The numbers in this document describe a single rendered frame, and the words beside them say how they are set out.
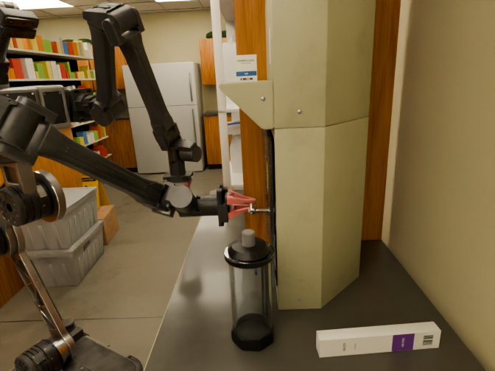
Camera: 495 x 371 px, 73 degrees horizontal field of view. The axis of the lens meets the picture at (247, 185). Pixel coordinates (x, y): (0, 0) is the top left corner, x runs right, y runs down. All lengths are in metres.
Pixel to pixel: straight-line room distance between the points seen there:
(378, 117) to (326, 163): 0.44
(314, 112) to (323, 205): 0.22
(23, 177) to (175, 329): 0.76
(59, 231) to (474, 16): 2.71
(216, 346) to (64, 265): 2.29
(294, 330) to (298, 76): 0.58
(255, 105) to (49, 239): 2.45
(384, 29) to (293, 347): 0.92
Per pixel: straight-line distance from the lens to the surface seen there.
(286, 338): 0.86
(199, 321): 0.92
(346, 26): 0.82
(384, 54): 1.18
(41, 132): 0.76
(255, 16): 1.12
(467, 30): 0.94
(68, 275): 3.08
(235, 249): 0.71
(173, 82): 5.76
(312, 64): 0.75
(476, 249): 0.90
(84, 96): 1.40
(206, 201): 0.88
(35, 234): 3.02
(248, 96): 0.74
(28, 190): 1.37
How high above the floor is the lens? 1.52
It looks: 18 degrees down
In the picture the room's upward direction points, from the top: 3 degrees counter-clockwise
